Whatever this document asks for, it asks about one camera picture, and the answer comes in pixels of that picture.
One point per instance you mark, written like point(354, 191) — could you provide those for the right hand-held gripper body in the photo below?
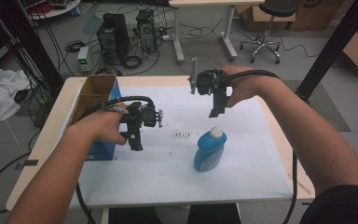
point(209, 82)

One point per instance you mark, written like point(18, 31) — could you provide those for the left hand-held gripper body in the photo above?
point(147, 116)

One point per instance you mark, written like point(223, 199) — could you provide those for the blue bottle with white cap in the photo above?
point(209, 152)

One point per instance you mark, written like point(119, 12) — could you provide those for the person's right hand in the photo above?
point(244, 85)

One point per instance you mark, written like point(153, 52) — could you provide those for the person's left hand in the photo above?
point(101, 126)

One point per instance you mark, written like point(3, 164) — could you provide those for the white paper sheet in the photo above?
point(174, 180)

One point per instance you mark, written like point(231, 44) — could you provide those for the cardboard box with blue side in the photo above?
point(98, 85)

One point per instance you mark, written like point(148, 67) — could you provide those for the person's dark pants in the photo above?
point(130, 216)

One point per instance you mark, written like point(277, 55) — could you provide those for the white desk with wooden top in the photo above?
point(199, 2)

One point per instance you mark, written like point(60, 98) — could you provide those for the small black computer tower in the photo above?
point(146, 29)

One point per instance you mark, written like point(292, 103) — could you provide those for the large black computer tower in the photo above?
point(115, 37)

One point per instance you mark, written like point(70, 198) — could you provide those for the white power supply unit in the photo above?
point(83, 59)

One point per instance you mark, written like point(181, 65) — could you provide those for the black office stool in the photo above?
point(278, 7)

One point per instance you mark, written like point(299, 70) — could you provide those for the grey floor mat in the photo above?
point(326, 105)

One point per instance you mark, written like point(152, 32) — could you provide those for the black tape strip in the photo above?
point(29, 162)

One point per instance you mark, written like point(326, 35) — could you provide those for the thin wooden stick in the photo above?
point(303, 186)

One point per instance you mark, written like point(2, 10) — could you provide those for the round white table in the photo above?
point(56, 11)

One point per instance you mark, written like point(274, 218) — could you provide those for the white cloth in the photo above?
point(0, 93)

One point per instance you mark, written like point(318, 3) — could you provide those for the person's black sleeve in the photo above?
point(345, 207)

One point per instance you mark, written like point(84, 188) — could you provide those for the black metal post with base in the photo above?
point(338, 37)

